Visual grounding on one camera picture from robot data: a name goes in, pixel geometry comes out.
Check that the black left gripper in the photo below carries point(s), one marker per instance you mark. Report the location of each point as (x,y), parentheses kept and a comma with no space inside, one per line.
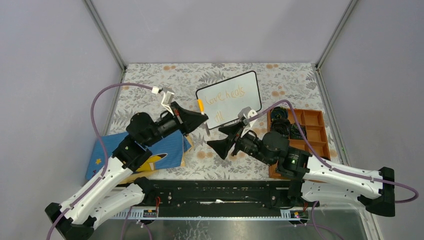
(188,120)

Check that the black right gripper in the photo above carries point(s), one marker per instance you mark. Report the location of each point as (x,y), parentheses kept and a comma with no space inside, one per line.
(222,146)

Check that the yellow marker cap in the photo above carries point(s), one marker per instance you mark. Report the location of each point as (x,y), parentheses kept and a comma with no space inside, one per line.
(201,106)

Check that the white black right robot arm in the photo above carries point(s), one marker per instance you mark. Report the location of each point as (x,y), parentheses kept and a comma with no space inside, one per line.
(313,178)

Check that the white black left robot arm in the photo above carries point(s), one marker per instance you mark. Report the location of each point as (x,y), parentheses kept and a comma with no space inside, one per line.
(80,215)

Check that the black framed whiteboard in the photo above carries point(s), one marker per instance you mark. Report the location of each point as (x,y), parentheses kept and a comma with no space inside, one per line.
(223,101)

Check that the dark tape roll rear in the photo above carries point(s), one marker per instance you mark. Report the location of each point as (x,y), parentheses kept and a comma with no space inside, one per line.
(279,113)

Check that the orange compartment tray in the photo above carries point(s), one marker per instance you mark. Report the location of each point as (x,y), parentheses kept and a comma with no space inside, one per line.
(313,120)

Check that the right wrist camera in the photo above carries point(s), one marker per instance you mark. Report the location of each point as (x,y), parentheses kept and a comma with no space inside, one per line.
(248,118)

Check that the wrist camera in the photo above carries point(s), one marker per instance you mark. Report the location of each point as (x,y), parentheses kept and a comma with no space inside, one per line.
(168,96)
(248,118)

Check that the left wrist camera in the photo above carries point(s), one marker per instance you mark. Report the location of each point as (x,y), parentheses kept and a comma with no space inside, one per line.
(168,96)

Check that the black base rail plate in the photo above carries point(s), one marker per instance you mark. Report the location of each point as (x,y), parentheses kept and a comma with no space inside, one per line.
(220,199)

